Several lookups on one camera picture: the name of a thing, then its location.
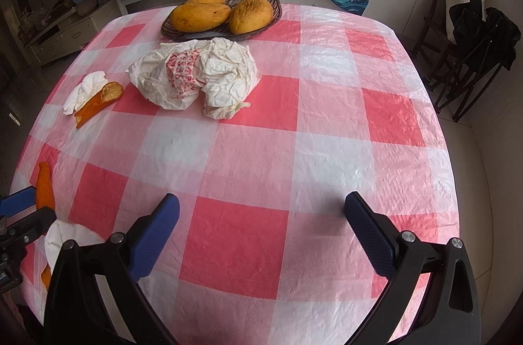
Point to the white paper towel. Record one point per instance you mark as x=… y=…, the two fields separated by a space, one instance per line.
x=67 y=236

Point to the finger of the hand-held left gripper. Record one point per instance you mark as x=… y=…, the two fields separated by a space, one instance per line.
x=16 y=202
x=32 y=222

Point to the cream television cabinet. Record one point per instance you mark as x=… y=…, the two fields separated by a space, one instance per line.
x=61 y=38

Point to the orange peel strip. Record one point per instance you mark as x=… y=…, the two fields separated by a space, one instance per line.
x=44 y=185
x=100 y=100

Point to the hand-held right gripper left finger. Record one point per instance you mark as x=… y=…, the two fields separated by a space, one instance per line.
x=157 y=234

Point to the red white checked tablecloth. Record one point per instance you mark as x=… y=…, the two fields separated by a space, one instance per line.
x=253 y=173

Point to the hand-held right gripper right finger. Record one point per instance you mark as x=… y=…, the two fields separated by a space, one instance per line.
x=369 y=230

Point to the white plastic bag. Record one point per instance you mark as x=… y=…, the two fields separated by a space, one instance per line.
x=229 y=71

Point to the crumpled white tissue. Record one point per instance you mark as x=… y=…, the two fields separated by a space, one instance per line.
x=86 y=92

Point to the red white printed wrapper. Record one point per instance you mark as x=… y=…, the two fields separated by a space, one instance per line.
x=184 y=71

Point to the speckled round mango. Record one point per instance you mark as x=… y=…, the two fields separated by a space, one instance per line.
x=250 y=15

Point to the beige kettlebell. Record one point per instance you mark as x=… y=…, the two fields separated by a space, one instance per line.
x=83 y=4

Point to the black jacket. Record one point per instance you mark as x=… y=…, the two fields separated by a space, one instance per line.
x=490 y=30

